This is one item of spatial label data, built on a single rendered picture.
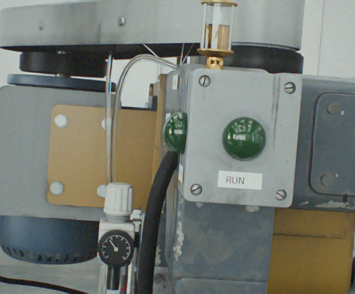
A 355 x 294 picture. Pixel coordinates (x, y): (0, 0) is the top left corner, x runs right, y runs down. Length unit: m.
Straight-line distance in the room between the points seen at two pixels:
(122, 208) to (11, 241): 0.28
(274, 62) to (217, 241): 0.19
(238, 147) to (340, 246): 0.42
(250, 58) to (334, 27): 5.33
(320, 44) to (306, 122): 5.40
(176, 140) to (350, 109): 0.14
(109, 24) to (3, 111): 0.20
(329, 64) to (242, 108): 5.47
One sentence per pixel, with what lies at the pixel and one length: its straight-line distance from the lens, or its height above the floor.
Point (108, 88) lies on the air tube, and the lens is 0.81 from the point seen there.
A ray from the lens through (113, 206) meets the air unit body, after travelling 0.75.
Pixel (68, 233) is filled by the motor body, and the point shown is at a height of 1.13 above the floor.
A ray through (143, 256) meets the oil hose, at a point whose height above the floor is 1.19.
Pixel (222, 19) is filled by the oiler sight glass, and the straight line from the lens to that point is 0.57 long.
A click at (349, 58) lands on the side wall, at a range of 6.01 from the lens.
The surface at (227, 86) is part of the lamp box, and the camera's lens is 0.49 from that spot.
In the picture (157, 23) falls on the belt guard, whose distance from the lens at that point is 0.75.
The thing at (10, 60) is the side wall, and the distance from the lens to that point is 5.77.
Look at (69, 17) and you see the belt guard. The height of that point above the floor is 1.40.
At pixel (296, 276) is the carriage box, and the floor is 1.12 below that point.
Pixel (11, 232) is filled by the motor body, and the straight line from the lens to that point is 0.99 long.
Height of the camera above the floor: 1.30
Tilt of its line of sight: 3 degrees down
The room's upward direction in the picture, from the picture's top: 4 degrees clockwise
